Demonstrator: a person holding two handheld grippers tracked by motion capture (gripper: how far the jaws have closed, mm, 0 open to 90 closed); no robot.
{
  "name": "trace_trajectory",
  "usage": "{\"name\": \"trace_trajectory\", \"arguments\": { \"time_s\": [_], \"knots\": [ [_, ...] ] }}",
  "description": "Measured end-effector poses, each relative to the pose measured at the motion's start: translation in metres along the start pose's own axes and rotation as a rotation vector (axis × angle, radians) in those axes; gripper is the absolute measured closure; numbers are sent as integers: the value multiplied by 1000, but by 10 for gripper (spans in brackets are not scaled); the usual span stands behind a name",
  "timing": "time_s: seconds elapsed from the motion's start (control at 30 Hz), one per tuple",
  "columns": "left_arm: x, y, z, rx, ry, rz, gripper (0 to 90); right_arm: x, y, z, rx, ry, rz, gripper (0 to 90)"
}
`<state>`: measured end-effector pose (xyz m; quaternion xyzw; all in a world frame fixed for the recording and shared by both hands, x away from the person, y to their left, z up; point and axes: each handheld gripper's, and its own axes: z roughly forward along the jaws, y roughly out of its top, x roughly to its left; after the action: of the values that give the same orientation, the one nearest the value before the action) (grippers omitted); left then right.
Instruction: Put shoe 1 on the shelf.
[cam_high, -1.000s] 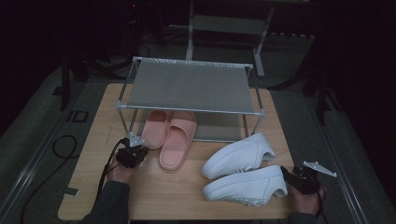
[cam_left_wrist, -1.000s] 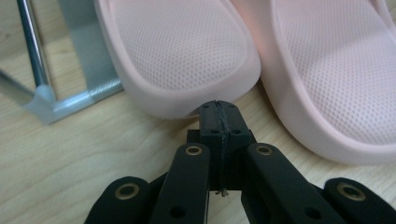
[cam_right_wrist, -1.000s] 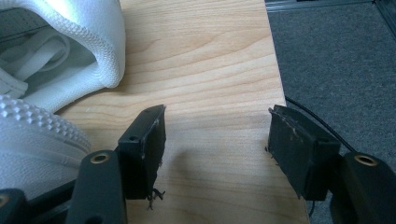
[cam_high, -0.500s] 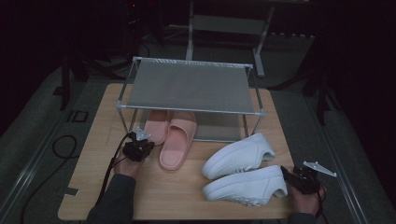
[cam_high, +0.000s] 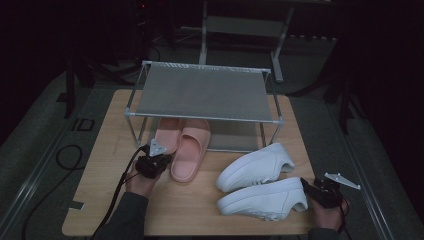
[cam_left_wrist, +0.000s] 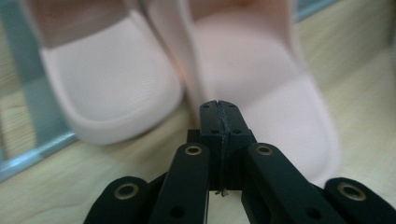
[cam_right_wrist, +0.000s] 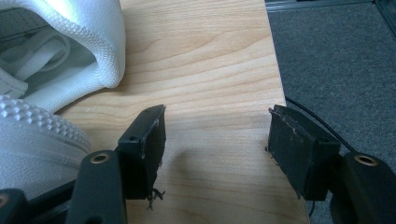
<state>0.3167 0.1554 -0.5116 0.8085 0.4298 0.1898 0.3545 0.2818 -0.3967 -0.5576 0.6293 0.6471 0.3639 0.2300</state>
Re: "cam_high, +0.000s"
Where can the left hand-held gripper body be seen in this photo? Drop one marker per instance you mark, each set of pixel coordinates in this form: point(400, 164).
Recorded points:
point(151, 166)

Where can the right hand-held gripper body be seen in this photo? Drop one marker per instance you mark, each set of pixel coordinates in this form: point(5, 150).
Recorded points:
point(328, 195)

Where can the pink slipper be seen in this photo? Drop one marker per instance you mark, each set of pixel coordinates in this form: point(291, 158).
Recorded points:
point(168, 133)
point(190, 153)

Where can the white sneaker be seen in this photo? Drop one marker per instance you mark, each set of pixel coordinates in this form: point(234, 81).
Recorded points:
point(263, 200)
point(253, 168)

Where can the grey metal shoe rack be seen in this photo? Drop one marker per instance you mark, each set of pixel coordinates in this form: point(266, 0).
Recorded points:
point(203, 93)

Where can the person's left hand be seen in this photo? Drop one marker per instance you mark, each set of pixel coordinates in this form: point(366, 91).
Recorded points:
point(141, 185)

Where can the person's right hand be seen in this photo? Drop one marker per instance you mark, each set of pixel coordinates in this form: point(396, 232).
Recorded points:
point(326, 216)

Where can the black stand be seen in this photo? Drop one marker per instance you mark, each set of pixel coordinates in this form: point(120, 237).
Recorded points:
point(345, 106)
point(69, 93)

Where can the dark equipment with red light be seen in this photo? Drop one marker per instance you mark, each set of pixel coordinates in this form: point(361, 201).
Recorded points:
point(143, 20)

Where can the grey metal stand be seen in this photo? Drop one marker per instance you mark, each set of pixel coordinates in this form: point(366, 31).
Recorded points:
point(245, 26)

